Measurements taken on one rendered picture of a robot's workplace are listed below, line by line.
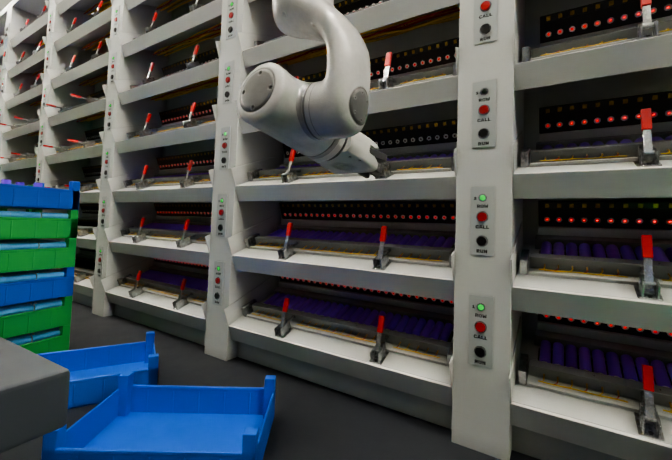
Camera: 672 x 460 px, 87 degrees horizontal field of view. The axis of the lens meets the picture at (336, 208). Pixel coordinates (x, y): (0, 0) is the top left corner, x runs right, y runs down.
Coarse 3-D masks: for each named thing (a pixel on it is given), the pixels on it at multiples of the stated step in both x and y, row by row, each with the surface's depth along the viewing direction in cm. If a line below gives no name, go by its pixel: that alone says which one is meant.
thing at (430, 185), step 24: (432, 144) 85; (456, 144) 82; (240, 168) 100; (264, 168) 108; (456, 168) 66; (240, 192) 98; (264, 192) 93; (288, 192) 89; (312, 192) 85; (336, 192) 81; (360, 192) 78; (384, 192) 75; (408, 192) 72; (432, 192) 69
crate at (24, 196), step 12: (0, 192) 84; (12, 192) 86; (24, 192) 88; (36, 192) 90; (48, 192) 93; (60, 192) 95; (72, 192) 98; (0, 204) 84; (12, 204) 86; (24, 204) 88; (36, 204) 91; (48, 204) 93; (60, 204) 96; (72, 204) 98
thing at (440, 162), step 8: (400, 160) 79; (408, 160) 78; (416, 160) 76; (424, 160) 75; (432, 160) 74; (440, 160) 73; (448, 160) 72; (296, 168) 95; (304, 168) 93; (312, 168) 92; (320, 168) 91; (392, 168) 80; (400, 168) 79; (408, 168) 78; (416, 168) 75; (424, 168) 74; (432, 168) 75; (264, 176) 102; (272, 176) 98; (280, 176) 96
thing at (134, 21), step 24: (120, 0) 142; (120, 24) 140; (144, 24) 147; (120, 48) 139; (120, 72) 139; (144, 72) 147; (120, 120) 139; (144, 120) 147; (120, 168) 139; (120, 216) 139; (96, 264) 140; (120, 264) 139; (96, 288) 138; (96, 312) 137
